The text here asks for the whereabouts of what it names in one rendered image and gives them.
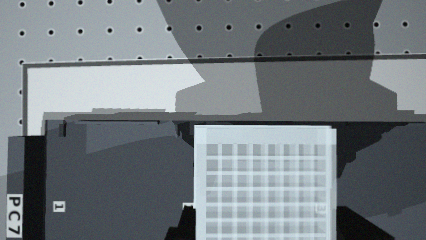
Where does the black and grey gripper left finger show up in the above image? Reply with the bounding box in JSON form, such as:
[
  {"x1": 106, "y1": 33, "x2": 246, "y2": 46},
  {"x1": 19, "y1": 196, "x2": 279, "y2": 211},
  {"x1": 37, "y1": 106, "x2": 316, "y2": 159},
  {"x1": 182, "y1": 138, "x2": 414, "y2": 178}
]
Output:
[{"x1": 164, "y1": 206, "x2": 196, "y2": 240}]

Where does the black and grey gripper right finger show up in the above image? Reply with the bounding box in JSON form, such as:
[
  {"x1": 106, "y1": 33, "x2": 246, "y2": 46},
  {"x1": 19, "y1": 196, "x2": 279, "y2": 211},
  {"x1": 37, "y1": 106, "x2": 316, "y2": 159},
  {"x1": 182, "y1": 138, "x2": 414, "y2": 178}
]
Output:
[{"x1": 336, "y1": 206, "x2": 395, "y2": 240}]

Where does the dark grey plate carrier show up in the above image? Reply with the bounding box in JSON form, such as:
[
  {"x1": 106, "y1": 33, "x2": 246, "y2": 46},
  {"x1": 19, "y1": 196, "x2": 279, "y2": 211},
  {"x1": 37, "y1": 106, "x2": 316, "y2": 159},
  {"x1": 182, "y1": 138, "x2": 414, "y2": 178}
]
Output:
[{"x1": 6, "y1": 120, "x2": 426, "y2": 240}]

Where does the grey perforated metal plate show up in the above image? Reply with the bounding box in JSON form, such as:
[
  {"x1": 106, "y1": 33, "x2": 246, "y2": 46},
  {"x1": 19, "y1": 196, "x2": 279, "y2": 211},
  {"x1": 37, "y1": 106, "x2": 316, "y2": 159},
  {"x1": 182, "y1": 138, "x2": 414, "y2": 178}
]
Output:
[{"x1": 0, "y1": 0, "x2": 426, "y2": 240}]

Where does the white well plate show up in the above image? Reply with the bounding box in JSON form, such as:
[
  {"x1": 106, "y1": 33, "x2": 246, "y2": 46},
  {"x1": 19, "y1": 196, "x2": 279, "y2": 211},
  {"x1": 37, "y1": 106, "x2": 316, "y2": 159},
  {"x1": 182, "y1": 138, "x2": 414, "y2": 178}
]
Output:
[{"x1": 194, "y1": 125, "x2": 337, "y2": 240}]

